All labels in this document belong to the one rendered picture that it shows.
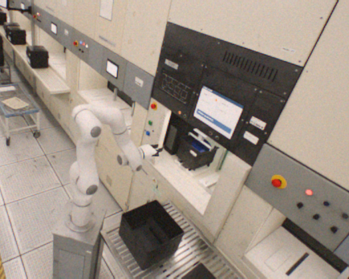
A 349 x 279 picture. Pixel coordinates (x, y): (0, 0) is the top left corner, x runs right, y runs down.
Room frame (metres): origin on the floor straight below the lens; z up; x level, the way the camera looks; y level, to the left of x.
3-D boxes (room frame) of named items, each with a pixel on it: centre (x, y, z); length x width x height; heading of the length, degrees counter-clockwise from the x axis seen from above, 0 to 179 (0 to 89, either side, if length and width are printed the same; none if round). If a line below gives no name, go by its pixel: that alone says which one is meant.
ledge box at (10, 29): (4.54, 2.22, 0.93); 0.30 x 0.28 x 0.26; 41
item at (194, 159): (1.72, -0.59, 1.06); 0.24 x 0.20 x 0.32; 39
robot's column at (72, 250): (1.11, 0.19, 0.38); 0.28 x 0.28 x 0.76; 84
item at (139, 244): (1.04, -0.25, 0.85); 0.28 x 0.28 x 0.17; 38
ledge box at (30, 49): (3.61, 1.47, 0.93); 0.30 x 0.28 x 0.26; 36
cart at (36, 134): (3.13, 1.62, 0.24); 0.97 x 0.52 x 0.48; 41
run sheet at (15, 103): (2.97, 1.53, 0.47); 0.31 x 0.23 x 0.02; 60
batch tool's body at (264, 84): (1.72, -0.75, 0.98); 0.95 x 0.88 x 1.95; 129
